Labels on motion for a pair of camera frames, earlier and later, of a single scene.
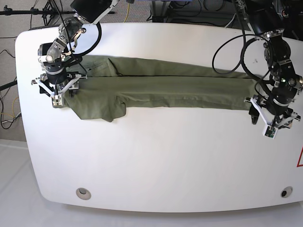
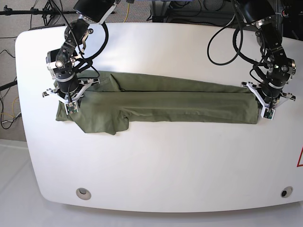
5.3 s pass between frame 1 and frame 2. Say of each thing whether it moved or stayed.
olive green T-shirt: moved
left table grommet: stayed
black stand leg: stayed
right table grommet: stayed
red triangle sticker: stayed
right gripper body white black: moved
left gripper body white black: moved
